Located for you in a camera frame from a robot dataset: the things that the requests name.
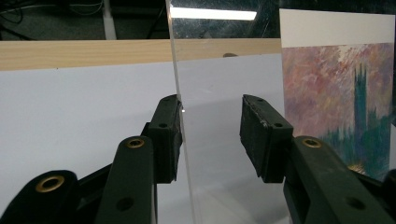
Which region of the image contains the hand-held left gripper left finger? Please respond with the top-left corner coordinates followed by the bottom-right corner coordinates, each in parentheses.
top-left (94, 94), bottom-right (183, 224)

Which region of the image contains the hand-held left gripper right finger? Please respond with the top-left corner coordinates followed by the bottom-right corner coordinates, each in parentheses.
top-left (239, 93), bottom-right (396, 224)

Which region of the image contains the clear acrylic photo frame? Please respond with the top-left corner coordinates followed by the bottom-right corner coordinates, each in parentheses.
top-left (164, 0), bottom-right (396, 224)

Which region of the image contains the painting print with white border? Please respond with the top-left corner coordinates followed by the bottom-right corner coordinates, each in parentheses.
top-left (278, 7), bottom-right (396, 182)

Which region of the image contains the white stand pole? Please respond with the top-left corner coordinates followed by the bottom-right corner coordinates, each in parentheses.
top-left (102, 0), bottom-right (118, 41)

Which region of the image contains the grey cable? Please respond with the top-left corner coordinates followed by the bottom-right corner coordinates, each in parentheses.
top-left (0, 1), bottom-right (105, 17)

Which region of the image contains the black cable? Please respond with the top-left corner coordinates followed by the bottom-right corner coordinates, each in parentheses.
top-left (0, 22), bottom-right (35, 41)

